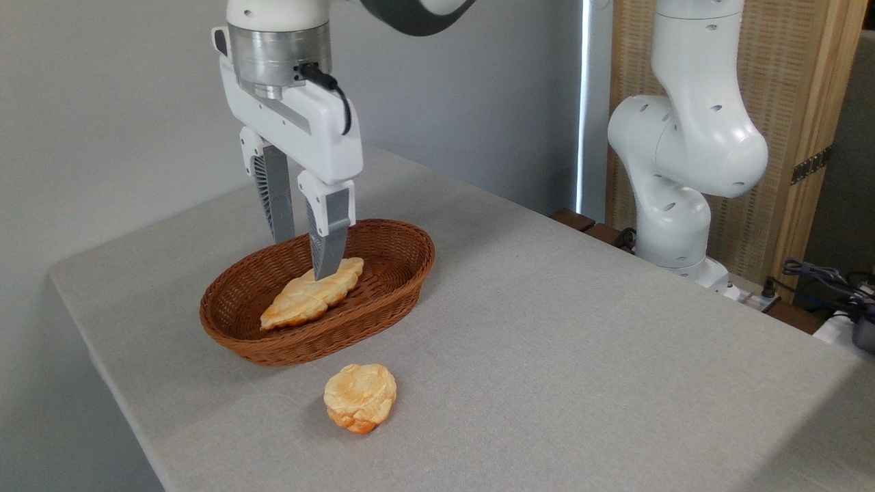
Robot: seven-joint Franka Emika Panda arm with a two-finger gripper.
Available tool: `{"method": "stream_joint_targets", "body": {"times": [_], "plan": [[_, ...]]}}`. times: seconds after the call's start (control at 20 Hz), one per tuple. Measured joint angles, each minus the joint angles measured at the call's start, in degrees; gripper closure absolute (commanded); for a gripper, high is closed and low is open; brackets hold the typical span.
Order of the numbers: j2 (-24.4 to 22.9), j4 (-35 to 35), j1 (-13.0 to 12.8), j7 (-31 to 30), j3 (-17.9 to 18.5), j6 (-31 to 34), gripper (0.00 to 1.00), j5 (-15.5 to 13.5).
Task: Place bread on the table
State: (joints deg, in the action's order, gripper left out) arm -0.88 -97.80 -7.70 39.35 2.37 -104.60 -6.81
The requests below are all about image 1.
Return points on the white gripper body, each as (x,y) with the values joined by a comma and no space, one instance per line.
(321,137)

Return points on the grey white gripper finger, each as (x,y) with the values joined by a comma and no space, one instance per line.
(279,198)
(335,232)

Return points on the long braided bread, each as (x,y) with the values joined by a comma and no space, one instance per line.
(301,304)

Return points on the round bread roll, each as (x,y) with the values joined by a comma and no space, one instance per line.
(360,396)

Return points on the brown wicker oval basket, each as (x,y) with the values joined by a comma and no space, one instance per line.
(403,273)

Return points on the silver metal wrist flange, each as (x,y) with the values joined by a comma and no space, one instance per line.
(273,55)

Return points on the black power plug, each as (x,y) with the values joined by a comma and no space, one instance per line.
(769,292)

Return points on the wooden woven folding screen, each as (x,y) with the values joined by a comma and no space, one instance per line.
(779,68)

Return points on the black metal screen hinge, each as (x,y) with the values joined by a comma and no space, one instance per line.
(812,165)

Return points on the dark grey container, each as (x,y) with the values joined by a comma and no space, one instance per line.
(865,335)

